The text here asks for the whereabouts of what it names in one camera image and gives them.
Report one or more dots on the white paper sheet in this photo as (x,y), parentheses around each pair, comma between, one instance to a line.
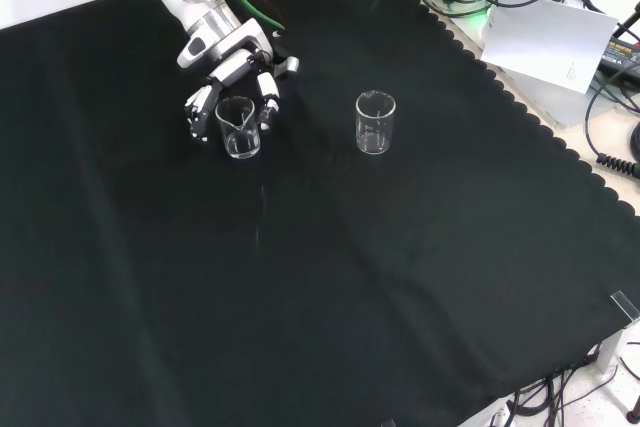
(550,42)

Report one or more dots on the black bench cloth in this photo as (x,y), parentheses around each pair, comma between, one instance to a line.
(300,272)

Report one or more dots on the black power adapter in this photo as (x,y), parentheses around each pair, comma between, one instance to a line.
(622,52)

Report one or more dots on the clear tape clip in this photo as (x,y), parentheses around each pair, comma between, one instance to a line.
(625,304)

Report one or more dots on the clear glass beaker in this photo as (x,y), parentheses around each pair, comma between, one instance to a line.
(375,132)
(241,139)

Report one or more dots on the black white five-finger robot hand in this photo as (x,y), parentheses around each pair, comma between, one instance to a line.
(227,54)

